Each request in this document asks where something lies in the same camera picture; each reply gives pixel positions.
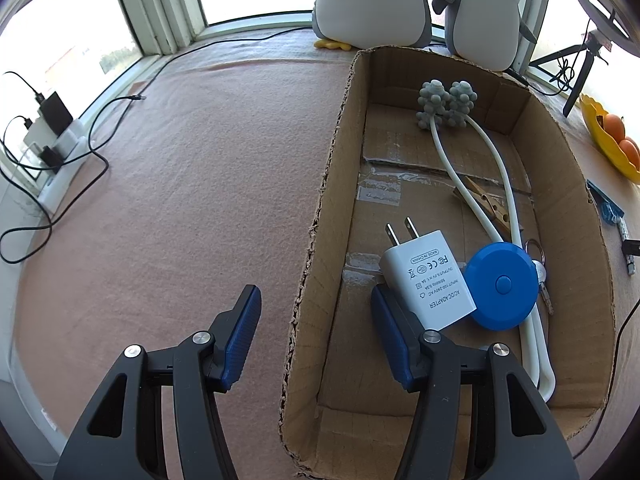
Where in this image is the blue plastic phone stand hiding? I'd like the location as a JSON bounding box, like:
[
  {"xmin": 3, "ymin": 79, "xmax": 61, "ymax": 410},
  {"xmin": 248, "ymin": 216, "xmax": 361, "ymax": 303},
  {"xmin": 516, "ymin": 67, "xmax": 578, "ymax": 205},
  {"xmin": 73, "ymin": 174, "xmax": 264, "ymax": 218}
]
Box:
[{"xmin": 587, "ymin": 180, "xmax": 625, "ymax": 226}]

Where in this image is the white usb power adapter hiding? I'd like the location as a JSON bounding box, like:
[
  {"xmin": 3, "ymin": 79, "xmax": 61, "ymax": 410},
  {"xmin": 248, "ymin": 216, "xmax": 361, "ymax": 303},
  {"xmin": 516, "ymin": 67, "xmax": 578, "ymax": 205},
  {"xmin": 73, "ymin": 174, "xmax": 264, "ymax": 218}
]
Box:
[{"xmin": 380, "ymin": 218, "xmax": 475, "ymax": 330}]

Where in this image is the silver key with ring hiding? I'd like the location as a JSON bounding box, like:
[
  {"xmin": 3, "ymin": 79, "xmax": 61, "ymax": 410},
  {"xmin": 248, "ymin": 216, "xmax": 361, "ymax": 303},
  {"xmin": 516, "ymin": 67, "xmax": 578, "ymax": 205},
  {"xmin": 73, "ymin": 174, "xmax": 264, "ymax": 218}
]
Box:
[{"xmin": 524, "ymin": 238, "xmax": 554, "ymax": 315}]

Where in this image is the blue round tape measure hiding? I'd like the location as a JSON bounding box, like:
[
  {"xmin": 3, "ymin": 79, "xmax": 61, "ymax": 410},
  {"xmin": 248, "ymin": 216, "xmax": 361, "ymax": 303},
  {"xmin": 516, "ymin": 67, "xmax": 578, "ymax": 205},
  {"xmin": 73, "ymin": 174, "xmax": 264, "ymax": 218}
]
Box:
[{"xmin": 463, "ymin": 242, "xmax": 538, "ymax": 332}]

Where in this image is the wooden clothespin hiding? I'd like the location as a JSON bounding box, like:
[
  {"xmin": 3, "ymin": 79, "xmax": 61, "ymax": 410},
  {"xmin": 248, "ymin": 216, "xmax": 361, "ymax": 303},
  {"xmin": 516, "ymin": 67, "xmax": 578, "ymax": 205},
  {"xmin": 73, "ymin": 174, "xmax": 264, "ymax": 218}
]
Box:
[{"xmin": 462, "ymin": 177, "xmax": 511, "ymax": 237}]

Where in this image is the white neck massager roller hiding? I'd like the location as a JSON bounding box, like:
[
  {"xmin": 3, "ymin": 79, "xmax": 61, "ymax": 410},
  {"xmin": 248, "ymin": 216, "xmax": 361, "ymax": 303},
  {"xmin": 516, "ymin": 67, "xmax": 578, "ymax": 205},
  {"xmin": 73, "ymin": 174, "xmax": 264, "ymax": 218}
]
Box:
[{"xmin": 416, "ymin": 79, "xmax": 556, "ymax": 402}]

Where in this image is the patterned white lighter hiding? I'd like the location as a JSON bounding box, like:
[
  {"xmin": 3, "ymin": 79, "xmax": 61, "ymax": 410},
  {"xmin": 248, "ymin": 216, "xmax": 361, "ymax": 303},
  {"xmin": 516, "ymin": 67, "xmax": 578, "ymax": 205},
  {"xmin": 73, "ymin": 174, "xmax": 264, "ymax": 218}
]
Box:
[{"xmin": 617, "ymin": 218, "xmax": 639, "ymax": 275}]

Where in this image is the orange fruit front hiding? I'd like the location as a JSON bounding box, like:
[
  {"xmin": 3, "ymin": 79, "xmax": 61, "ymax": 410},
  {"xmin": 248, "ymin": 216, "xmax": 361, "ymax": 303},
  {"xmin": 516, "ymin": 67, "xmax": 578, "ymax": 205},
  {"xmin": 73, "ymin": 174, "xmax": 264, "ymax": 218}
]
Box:
[{"xmin": 618, "ymin": 138, "xmax": 640, "ymax": 170}]

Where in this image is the orange fruit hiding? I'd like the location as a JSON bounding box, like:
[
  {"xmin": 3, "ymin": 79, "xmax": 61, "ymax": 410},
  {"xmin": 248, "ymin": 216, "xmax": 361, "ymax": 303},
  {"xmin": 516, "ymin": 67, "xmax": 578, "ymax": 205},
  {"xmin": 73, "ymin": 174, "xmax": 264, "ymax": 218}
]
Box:
[
  {"xmin": 618, "ymin": 138, "xmax": 640, "ymax": 170},
  {"xmin": 602, "ymin": 114, "xmax": 626, "ymax": 143}
]

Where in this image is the orange fruit rear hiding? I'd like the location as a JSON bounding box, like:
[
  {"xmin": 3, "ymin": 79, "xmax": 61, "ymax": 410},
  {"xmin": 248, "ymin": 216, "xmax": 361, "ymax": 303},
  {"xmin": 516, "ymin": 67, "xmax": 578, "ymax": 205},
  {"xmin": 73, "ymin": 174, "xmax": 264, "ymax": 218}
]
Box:
[{"xmin": 602, "ymin": 114, "xmax": 626, "ymax": 143}]

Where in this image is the yellow leaf-shaped fruit bowl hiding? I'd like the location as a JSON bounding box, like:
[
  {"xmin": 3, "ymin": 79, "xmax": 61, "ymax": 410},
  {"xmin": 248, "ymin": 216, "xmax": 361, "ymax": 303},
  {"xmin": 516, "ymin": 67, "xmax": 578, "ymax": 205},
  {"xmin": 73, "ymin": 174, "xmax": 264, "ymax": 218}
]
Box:
[{"xmin": 579, "ymin": 93, "xmax": 640, "ymax": 184}]

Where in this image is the open cardboard box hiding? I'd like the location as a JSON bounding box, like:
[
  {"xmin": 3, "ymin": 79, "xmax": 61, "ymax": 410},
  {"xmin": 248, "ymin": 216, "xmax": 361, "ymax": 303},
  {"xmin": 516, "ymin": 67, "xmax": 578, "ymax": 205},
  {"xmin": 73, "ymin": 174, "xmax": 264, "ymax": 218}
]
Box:
[{"xmin": 280, "ymin": 47, "xmax": 615, "ymax": 479}]

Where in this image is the black tripod stand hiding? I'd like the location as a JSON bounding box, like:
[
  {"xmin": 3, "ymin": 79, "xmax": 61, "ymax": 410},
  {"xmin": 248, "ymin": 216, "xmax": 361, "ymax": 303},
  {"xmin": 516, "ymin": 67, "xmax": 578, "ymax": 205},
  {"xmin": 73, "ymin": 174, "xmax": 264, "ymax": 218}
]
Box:
[{"xmin": 529, "ymin": 29, "xmax": 611, "ymax": 117}]

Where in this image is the white power strip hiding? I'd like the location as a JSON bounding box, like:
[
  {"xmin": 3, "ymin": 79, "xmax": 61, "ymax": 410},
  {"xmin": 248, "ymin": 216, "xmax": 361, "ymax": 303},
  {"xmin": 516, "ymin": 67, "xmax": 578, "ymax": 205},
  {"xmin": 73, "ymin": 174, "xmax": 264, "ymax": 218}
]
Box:
[{"xmin": 24, "ymin": 117, "xmax": 89, "ymax": 214}]

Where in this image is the small plush penguin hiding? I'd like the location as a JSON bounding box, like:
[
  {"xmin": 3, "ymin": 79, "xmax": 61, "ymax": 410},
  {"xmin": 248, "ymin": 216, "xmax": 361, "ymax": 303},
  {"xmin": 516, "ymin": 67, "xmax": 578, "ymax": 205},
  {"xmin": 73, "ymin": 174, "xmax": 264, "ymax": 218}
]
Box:
[{"xmin": 432, "ymin": 0, "xmax": 537, "ymax": 72}]

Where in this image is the black charger adapter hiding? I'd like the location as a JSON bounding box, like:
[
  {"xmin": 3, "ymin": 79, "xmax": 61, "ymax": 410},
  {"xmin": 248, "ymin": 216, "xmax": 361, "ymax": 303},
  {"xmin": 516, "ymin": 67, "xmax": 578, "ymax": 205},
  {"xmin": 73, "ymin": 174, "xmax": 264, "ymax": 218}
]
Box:
[{"xmin": 39, "ymin": 92, "xmax": 74, "ymax": 136}]

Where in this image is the large plush penguin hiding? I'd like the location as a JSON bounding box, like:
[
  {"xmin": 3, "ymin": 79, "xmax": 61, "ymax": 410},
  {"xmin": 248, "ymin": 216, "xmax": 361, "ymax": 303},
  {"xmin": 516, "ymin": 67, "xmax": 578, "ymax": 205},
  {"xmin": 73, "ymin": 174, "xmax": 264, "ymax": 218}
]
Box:
[{"xmin": 311, "ymin": 0, "xmax": 454, "ymax": 51}]

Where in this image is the black power cable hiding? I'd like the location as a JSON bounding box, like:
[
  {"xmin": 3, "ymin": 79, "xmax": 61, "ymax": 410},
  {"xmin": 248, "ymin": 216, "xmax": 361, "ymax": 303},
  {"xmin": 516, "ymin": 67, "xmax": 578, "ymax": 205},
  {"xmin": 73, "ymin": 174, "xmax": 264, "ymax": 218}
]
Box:
[{"xmin": 0, "ymin": 24, "xmax": 314, "ymax": 265}]

